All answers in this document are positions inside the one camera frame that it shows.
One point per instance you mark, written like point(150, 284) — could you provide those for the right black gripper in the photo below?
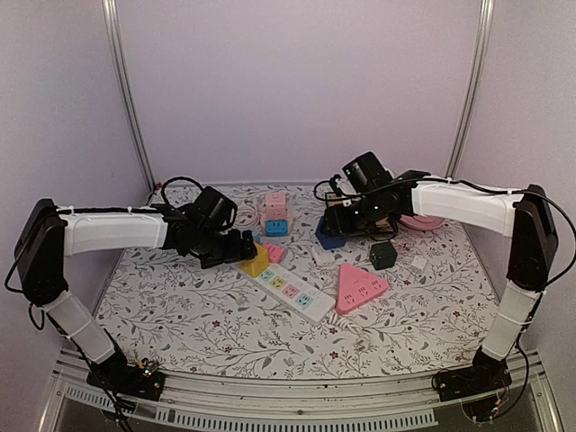
point(338, 222)

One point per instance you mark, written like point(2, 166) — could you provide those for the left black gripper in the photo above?
point(236, 253)

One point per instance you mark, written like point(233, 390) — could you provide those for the yellow cube socket adapter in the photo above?
point(256, 266)

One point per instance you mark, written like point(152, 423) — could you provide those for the small pink adapter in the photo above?
point(275, 252)

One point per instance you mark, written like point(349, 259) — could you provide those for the blue cube socket adapter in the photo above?
point(327, 242)

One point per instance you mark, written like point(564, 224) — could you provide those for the white cube plug adapter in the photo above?
point(325, 257)

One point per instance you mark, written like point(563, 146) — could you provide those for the dark green cube adapter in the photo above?
point(383, 255)

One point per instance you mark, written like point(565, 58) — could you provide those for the white multicolour power strip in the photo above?
point(298, 296)

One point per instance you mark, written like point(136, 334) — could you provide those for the pink triangular power strip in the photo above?
point(357, 287)

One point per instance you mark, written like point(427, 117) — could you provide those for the small white charger plug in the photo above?
point(419, 263)

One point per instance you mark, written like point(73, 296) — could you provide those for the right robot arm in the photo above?
point(365, 192)

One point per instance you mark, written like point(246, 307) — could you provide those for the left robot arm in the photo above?
point(202, 229)

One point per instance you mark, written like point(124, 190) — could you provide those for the light blue cube socket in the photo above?
point(276, 228)

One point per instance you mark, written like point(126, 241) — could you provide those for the pink cube socket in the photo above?
point(276, 207)

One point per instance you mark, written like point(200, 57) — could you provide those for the pink saucer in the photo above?
point(422, 223)

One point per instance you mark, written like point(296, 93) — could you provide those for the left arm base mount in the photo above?
point(116, 375)

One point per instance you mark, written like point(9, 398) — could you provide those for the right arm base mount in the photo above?
point(481, 390)

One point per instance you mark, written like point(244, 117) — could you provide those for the right aluminium frame post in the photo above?
point(479, 54)

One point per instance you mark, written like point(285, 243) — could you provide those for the aluminium frame post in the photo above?
point(479, 54)
point(114, 35)

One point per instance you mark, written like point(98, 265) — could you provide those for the left aluminium frame post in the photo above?
point(114, 35)

